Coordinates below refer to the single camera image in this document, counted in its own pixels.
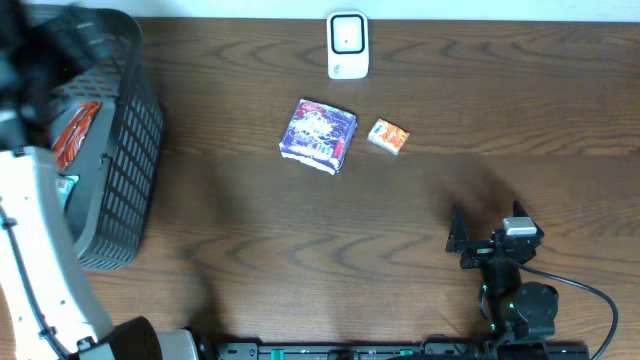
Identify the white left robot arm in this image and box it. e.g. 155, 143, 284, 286
1, 1, 217, 359

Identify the red orange snack packet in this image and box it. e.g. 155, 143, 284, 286
52, 101, 102, 173

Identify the purple tissue pack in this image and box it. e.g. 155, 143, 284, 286
279, 99, 358, 175

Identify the grey plastic basket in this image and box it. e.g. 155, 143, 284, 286
49, 8, 164, 272

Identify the teal snack packet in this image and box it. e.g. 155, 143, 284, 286
56, 175, 79, 209

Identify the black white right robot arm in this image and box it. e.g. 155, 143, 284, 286
445, 201, 559, 346

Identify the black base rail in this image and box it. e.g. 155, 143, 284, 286
216, 334, 590, 360

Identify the orange tissue pack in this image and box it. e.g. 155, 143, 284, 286
367, 118, 410, 155

